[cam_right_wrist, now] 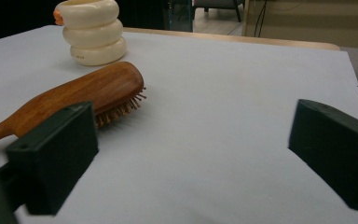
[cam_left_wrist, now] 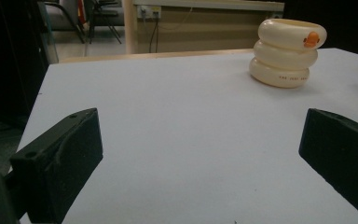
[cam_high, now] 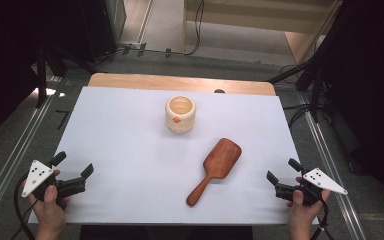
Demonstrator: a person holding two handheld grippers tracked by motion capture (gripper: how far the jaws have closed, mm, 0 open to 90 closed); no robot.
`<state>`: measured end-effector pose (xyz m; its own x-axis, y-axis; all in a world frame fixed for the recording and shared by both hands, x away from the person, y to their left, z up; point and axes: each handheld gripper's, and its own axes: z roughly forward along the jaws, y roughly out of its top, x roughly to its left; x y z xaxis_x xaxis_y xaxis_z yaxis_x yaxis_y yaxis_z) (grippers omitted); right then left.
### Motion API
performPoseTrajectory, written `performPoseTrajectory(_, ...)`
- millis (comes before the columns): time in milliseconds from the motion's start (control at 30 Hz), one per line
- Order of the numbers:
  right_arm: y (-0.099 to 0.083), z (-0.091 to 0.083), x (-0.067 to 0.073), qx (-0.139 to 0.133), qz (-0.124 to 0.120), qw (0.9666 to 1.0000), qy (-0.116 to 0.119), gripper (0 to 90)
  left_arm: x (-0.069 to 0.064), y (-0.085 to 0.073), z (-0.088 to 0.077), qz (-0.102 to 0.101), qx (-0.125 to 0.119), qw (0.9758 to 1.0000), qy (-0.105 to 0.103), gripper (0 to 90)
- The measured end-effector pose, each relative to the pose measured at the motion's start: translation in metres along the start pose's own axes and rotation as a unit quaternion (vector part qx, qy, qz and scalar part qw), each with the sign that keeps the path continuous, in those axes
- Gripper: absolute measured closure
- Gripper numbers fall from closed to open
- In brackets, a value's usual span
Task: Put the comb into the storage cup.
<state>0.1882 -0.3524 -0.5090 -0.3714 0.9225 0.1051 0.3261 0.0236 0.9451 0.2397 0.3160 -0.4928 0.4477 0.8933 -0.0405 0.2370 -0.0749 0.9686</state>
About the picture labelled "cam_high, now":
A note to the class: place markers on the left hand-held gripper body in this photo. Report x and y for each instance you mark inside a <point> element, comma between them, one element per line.
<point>36,176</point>

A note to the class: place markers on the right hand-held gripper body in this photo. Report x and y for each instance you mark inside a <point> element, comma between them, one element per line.
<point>325,181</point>

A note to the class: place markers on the wooden hairbrush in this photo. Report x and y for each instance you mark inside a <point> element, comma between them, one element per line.
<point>217,168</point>

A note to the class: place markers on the cream ribbed cup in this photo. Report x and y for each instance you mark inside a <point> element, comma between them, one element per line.
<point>180,125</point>

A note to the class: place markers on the person's left hand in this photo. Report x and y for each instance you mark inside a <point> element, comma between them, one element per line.
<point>50,210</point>

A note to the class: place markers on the person's right hand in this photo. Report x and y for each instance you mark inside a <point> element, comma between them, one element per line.
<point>301,211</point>

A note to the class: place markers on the white table mat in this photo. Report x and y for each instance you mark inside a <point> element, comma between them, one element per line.
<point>140,173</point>

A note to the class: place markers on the black metal stand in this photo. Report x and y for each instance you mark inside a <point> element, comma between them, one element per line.
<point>41,78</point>
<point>316,83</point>

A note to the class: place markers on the small dark round object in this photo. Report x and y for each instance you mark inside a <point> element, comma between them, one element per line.
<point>219,91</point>

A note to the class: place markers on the wooden table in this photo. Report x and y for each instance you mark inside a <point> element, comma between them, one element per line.
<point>146,81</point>

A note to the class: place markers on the dark cabinet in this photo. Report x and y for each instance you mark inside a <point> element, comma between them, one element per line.
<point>95,30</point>

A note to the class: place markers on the light wooden shelf unit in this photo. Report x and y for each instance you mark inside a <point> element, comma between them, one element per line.
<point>246,20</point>

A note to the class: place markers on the metal floor rail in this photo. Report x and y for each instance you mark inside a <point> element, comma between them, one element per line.
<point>11,163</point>
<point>330,173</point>

